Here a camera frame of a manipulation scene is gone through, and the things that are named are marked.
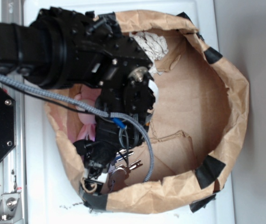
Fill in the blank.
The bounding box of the brown paper bag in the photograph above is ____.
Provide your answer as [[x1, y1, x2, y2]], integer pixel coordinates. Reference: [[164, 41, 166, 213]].
[[44, 10, 249, 214]]

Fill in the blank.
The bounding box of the grey braided cable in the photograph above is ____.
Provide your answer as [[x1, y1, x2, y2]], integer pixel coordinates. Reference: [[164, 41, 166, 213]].
[[0, 71, 155, 183]]

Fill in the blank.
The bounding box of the pink plush toy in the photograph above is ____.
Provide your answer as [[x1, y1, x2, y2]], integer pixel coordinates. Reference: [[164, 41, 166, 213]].
[[68, 85, 101, 143]]

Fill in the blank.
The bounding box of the crumpled white paper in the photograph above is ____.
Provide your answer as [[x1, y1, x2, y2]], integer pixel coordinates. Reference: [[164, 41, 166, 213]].
[[129, 31, 169, 77]]

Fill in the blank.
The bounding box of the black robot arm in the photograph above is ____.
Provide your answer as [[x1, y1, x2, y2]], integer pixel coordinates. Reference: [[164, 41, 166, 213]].
[[0, 7, 158, 182]]

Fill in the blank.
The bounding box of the aluminium rail frame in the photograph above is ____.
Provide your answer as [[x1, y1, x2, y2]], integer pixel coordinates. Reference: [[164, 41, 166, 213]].
[[0, 0, 29, 222]]

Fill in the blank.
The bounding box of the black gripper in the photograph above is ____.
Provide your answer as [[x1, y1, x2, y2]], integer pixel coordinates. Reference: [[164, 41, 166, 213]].
[[62, 11, 156, 184]]

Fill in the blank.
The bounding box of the silver corner bracket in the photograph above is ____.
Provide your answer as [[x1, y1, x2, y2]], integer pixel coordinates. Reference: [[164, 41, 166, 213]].
[[0, 193, 24, 224]]

